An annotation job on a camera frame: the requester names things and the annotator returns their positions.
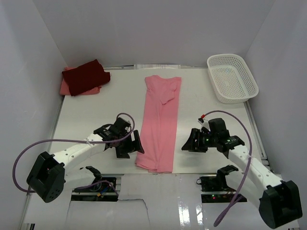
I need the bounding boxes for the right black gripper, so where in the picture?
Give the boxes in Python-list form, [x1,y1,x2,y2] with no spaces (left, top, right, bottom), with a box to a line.
[181,128,218,153]

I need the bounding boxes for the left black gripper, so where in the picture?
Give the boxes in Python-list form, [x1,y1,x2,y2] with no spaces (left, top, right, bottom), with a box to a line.
[115,129,144,158]

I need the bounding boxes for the pink t shirt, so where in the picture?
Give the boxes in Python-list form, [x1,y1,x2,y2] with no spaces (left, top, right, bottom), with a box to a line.
[135,75,182,173]

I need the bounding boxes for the white perforated plastic basket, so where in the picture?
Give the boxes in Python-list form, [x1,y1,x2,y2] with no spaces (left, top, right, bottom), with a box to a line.
[207,54,259,104]

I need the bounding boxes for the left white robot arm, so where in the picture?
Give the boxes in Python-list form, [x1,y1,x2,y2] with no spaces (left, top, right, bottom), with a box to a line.
[27,117,144,203]

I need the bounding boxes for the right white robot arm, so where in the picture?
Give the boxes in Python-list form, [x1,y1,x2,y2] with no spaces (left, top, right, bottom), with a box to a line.
[181,115,303,229]

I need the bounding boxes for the white paper sheet front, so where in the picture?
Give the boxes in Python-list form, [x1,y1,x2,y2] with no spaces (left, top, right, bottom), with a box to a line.
[24,174,267,230]

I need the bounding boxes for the folded dark red t shirt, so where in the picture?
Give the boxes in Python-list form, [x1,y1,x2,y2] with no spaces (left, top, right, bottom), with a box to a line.
[60,59,111,96]

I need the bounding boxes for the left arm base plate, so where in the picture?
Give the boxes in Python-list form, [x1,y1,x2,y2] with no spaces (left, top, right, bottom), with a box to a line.
[71,182,118,202]

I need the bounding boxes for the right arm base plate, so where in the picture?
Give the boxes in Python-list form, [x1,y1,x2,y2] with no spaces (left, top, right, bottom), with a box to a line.
[196,176,236,204]

